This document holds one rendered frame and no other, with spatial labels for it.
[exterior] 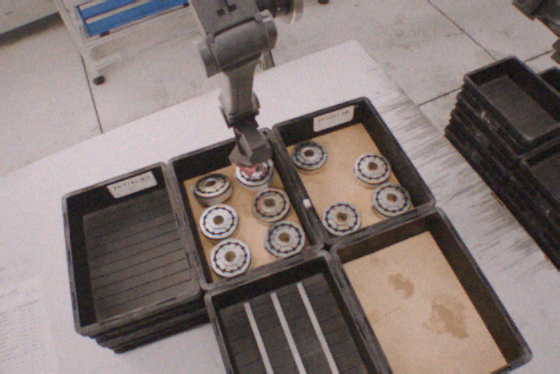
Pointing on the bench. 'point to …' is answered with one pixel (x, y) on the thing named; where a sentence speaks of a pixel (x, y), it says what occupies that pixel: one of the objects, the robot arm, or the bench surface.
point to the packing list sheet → (26, 330)
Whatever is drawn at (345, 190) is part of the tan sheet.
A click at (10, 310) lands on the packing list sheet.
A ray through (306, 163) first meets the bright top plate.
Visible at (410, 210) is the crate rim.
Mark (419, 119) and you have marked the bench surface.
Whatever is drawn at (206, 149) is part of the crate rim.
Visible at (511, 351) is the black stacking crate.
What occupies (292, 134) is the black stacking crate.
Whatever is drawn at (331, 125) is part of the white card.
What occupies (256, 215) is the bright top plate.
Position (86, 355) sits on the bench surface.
